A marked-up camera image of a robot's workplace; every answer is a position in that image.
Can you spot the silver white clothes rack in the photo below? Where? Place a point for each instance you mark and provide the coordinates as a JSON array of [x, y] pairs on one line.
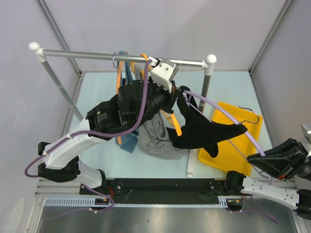
[[126, 57]]

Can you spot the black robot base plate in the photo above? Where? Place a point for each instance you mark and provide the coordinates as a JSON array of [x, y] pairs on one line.
[[188, 191]]

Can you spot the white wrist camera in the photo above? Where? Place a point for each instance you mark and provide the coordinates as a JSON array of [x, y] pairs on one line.
[[306, 130], [164, 73]]

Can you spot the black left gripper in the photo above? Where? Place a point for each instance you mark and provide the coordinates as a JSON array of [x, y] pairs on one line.
[[170, 98]]

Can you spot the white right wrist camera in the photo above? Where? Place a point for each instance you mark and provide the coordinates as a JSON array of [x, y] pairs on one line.
[[306, 130]]

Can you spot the orange plastic hanger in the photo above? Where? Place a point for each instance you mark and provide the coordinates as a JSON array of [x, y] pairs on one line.
[[139, 72]]

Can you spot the yellow plastic bin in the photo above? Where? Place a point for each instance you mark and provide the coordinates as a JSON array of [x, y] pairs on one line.
[[232, 153]]

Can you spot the orange hanger with metal hook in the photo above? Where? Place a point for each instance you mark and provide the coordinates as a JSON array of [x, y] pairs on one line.
[[121, 81]]

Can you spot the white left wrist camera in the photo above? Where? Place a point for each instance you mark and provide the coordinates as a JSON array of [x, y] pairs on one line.
[[164, 73]]

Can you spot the black tank top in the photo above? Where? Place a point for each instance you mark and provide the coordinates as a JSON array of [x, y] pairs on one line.
[[198, 132]]

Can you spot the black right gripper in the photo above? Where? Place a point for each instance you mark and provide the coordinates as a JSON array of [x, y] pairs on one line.
[[283, 160]]

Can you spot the blue tank top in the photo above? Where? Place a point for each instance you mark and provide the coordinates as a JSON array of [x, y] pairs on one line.
[[129, 141]]

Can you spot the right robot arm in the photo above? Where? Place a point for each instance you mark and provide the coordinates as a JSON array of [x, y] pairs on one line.
[[297, 200]]

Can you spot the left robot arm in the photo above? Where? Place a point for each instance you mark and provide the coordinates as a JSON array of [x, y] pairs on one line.
[[133, 105]]

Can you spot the grey tank top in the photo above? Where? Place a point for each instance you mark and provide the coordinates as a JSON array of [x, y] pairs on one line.
[[153, 138]]

